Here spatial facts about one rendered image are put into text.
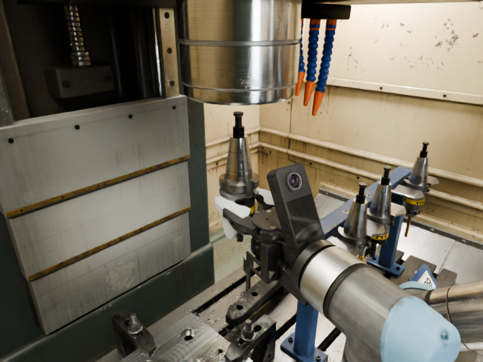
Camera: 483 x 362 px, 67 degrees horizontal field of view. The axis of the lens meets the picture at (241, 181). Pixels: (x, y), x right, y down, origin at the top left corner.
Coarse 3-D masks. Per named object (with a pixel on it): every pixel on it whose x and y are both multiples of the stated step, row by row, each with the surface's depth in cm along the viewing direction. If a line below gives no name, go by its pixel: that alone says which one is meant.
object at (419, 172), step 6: (420, 162) 89; (426, 162) 89; (414, 168) 91; (420, 168) 90; (426, 168) 90; (414, 174) 91; (420, 174) 90; (426, 174) 90; (408, 180) 93; (414, 180) 91; (420, 180) 90; (426, 180) 91
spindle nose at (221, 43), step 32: (192, 0) 41; (224, 0) 39; (256, 0) 40; (288, 0) 41; (192, 32) 43; (224, 32) 41; (256, 32) 41; (288, 32) 43; (192, 64) 44; (224, 64) 42; (256, 64) 42; (288, 64) 45; (192, 96) 47; (224, 96) 44; (256, 96) 44; (288, 96) 47
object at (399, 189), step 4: (392, 188) 91; (396, 188) 91; (400, 188) 91; (404, 188) 91; (408, 188) 91; (412, 188) 91; (392, 192) 90; (396, 192) 89; (400, 192) 89; (404, 192) 89; (408, 192) 89; (412, 192) 89; (416, 192) 89; (420, 192) 89; (404, 196) 88; (408, 196) 87; (412, 196) 87; (416, 196) 87; (420, 196) 87
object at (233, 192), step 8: (224, 176) 57; (256, 176) 57; (224, 184) 55; (232, 184) 54; (240, 184) 54; (248, 184) 55; (256, 184) 55; (224, 192) 56; (232, 192) 55; (240, 192) 55; (248, 192) 56; (256, 192) 56; (232, 200) 55; (240, 200) 55
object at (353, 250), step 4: (328, 236) 71; (332, 236) 71; (328, 240) 70; (332, 240) 70; (336, 240) 70; (340, 240) 70; (336, 244) 68; (340, 244) 68; (344, 244) 68; (348, 244) 68; (344, 248) 67; (348, 248) 67; (352, 248) 67; (356, 248) 67; (352, 252) 66; (356, 252) 66; (356, 256) 65
